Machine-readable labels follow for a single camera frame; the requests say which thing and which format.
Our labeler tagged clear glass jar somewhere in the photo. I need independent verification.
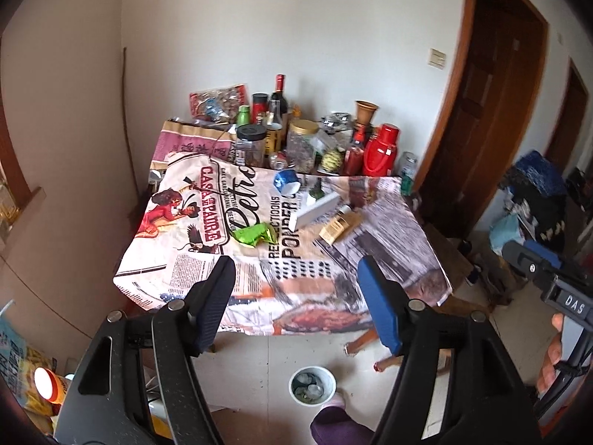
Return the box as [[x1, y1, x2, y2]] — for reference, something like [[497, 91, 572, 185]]
[[399, 151, 418, 195]]

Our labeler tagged dark wooden door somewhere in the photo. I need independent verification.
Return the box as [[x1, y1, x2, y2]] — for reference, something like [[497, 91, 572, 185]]
[[414, 0, 550, 242], [544, 58, 589, 172]]

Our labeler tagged black printed bag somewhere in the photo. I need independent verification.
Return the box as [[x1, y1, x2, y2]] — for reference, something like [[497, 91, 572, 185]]
[[507, 190, 566, 251]]

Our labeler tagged light blue plastic bag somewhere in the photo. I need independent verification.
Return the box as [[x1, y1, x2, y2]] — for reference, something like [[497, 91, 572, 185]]
[[490, 213, 524, 248]]

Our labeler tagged brown ceramic vase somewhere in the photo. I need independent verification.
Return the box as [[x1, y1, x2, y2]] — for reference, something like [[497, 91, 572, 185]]
[[355, 100, 380, 133]]

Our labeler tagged long white box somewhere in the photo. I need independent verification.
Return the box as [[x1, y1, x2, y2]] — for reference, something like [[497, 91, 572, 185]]
[[294, 192, 354, 230]]

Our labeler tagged brown wooden window frame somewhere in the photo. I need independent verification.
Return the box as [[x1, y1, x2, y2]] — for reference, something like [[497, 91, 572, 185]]
[[0, 28, 47, 242]]

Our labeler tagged red thermos flask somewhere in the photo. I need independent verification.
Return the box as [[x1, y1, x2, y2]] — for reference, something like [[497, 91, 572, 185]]
[[362, 123, 401, 177]]

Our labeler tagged crumpled plastic packaging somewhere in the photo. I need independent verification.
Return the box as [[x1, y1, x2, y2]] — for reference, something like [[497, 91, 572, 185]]
[[322, 112, 355, 137]]

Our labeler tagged small yellow bottle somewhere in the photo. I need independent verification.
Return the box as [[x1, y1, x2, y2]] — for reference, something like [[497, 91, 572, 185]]
[[319, 208, 364, 245]]

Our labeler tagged orange lid jar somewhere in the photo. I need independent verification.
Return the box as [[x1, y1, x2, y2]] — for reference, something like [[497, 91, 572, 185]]
[[34, 367, 70, 404]]

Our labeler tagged red snack bag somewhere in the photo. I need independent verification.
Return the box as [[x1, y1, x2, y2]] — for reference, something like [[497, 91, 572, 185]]
[[189, 83, 248, 123]]

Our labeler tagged dark wine bottle red cap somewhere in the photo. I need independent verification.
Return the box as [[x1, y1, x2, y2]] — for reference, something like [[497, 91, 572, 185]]
[[269, 74, 290, 126]]

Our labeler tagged black lid plastic jar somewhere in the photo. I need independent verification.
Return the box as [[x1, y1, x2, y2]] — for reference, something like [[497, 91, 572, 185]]
[[234, 124, 268, 168]]

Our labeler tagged slim red bottle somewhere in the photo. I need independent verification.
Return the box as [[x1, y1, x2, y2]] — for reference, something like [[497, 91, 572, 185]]
[[344, 123, 367, 176]]

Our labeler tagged yellow green spiky ball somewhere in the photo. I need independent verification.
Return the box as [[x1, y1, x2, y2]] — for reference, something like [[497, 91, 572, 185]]
[[321, 148, 346, 174]]

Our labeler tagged blue patterned cloth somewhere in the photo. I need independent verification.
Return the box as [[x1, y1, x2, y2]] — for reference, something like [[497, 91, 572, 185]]
[[500, 151, 568, 195]]

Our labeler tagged gold lid plastic jar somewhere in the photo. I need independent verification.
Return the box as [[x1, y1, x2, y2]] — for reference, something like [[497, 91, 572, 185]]
[[286, 119, 321, 173]]

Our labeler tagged wooden chair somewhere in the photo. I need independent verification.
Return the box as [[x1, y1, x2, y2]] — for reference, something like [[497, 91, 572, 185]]
[[376, 222, 492, 372]]

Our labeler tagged clear bottle yellow label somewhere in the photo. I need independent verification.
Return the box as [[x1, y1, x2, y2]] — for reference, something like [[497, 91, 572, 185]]
[[266, 99, 284, 155]]

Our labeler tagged thin wall cable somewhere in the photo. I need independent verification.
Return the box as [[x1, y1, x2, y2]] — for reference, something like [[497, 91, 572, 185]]
[[0, 250, 93, 340]]

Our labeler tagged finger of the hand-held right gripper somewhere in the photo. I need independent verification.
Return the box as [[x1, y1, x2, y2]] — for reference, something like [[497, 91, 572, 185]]
[[503, 241, 557, 283], [526, 240, 563, 267]]

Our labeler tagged person's purple pants leg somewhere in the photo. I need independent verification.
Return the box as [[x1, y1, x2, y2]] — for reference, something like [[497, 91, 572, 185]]
[[310, 405, 376, 445]]

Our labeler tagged blue printed plastic bag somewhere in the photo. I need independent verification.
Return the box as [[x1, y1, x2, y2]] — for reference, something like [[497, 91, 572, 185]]
[[0, 303, 47, 413]]

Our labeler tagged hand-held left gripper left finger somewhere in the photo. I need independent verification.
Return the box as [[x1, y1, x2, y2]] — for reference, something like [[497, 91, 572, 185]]
[[56, 255, 237, 445]]

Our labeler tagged green foil wrapper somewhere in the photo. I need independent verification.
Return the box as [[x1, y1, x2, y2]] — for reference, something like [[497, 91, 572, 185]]
[[232, 222, 274, 247]]

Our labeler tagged person's right hand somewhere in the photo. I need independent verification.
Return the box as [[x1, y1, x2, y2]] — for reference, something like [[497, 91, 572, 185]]
[[536, 313, 564, 395]]

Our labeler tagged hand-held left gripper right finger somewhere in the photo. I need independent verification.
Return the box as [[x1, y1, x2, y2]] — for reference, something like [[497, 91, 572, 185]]
[[358, 255, 543, 445]]

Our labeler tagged pink printed woven sack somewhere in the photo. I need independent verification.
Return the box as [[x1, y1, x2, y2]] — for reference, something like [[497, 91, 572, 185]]
[[155, 121, 237, 168]]

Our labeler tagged printed newspaper-style tablecloth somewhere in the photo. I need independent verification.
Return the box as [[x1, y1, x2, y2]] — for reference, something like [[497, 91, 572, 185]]
[[113, 160, 452, 337]]

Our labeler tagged white bucket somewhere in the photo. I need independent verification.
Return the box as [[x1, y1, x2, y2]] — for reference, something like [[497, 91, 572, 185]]
[[288, 366, 337, 407]]

